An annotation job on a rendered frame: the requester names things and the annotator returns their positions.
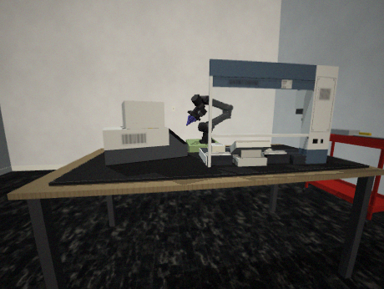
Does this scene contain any white rectangular block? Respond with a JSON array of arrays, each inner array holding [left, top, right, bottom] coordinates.
[[211, 143, 225, 152]]

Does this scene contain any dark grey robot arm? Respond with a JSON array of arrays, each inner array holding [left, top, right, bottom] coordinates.
[[191, 94, 209, 144]]

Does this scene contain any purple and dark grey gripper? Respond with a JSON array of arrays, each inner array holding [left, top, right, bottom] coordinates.
[[186, 110, 200, 125]]

